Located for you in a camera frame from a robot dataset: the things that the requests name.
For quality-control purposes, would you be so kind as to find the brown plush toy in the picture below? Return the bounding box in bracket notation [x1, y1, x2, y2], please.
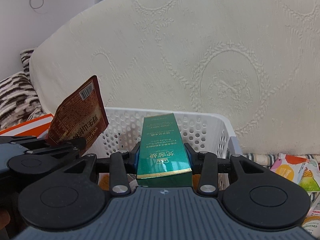
[98, 173, 110, 191]

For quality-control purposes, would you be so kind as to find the green carton box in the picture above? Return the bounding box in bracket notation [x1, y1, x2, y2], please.
[136, 113, 193, 187]

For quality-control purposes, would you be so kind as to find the red walnut snack bag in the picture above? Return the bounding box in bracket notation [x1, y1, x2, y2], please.
[46, 75, 108, 155]

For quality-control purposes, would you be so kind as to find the white perforated plastic basket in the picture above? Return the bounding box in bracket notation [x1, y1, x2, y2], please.
[82, 106, 243, 190]

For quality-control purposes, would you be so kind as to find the orange white box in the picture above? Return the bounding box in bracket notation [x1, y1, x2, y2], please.
[1, 114, 54, 138]

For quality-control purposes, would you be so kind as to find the zebra striped pillow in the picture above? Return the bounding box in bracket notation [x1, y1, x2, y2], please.
[0, 48, 46, 130]

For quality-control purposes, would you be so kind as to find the colourful fruit snack pouch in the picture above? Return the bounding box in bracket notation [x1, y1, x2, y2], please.
[271, 153, 319, 192]

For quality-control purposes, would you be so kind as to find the large cream embossed cushion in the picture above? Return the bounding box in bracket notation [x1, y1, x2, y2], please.
[30, 0, 319, 154]

